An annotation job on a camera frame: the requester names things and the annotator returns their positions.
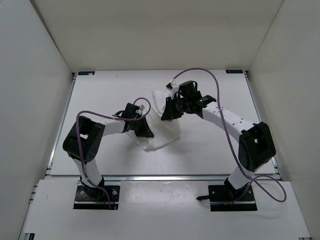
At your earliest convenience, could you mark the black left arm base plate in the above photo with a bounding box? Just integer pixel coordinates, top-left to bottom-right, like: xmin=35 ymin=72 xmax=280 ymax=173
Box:
xmin=73 ymin=180 xmax=121 ymax=211

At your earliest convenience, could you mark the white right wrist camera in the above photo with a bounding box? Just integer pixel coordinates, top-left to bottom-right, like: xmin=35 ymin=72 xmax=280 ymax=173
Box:
xmin=165 ymin=79 xmax=180 ymax=99

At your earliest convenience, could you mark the blue label sticker right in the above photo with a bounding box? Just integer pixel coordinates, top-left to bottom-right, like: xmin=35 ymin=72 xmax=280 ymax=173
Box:
xmin=225 ymin=69 xmax=243 ymax=74

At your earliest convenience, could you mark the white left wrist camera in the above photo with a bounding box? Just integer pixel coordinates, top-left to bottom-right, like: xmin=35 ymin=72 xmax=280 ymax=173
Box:
xmin=138 ymin=104 xmax=145 ymax=112

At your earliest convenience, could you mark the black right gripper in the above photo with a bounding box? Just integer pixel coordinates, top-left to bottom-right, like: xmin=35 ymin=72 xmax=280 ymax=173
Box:
xmin=161 ymin=96 xmax=190 ymax=122

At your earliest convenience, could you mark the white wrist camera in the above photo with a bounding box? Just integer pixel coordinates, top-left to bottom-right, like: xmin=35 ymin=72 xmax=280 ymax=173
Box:
xmin=165 ymin=79 xmax=180 ymax=99
xmin=138 ymin=104 xmax=145 ymax=112

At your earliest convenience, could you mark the blue label sticker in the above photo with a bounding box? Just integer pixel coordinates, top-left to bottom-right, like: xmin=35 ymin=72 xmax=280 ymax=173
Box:
xmin=225 ymin=69 xmax=243 ymax=74
xmin=77 ymin=71 xmax=95 ymax=76

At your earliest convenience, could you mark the aluminium table edge rail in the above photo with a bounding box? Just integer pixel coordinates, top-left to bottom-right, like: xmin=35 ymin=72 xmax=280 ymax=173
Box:
xmin=47 ymin=71 xmax=282 ymax=182

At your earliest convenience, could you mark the white pleated skirt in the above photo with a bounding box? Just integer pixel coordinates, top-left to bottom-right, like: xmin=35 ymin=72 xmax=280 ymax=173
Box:
xmin=126 ymin=90 xmax=181 ymax=152

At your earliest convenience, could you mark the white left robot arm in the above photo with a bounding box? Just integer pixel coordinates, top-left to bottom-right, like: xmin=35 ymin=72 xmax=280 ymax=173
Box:
xmin=62 ymin=103 xmax=155 ymax=199

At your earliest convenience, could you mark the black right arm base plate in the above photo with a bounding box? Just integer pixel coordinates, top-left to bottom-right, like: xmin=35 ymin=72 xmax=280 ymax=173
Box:
xmin=196 ymin=180 xmax=258 ymax=212

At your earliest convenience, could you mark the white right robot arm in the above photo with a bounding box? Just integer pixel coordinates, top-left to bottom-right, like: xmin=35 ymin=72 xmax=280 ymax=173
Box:
xmin=161 ymin=80 xmax=276 ymax=200

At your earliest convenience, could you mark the blue label sticker left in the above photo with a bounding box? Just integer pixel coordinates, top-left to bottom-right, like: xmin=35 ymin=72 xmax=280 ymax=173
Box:
xmin=77 ymin=71 xmax=95 ymax=76

